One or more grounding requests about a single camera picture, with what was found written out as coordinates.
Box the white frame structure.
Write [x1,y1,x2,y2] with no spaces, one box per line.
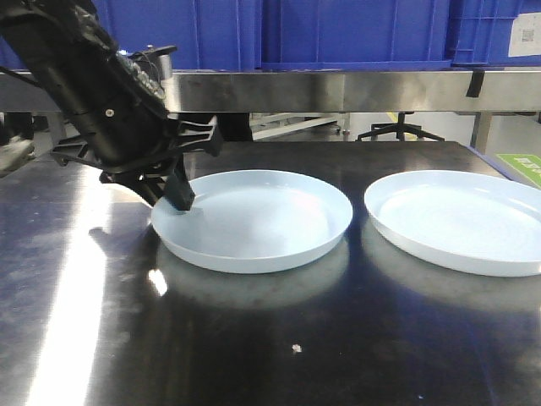
[249,112,351,140]

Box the blue upper bin left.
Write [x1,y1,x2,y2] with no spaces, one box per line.
[0,0,263,72]

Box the blue bin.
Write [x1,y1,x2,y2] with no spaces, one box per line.
[445,0,540,67]
[261,0,451,71]
[0,0,263,72]

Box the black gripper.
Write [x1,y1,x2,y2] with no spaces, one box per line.
[52,96,221,211]

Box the light blue plate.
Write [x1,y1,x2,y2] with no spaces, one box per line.
[151,170,352,274]
[364,170,540,277]

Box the black tape strip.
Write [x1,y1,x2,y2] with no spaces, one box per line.
[466,69,485,98]

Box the stainless steel shelf rail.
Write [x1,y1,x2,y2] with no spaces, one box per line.
[0,69,541,114]

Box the white label on bin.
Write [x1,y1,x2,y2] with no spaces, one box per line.
[508,12,540,58]

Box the black office chair base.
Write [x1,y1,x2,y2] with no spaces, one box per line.
[356,112,445,141]

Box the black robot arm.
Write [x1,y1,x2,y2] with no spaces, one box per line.
[1,1,221,210]

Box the blue upper bin far right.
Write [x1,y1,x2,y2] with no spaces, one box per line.
[445,0,540,67]

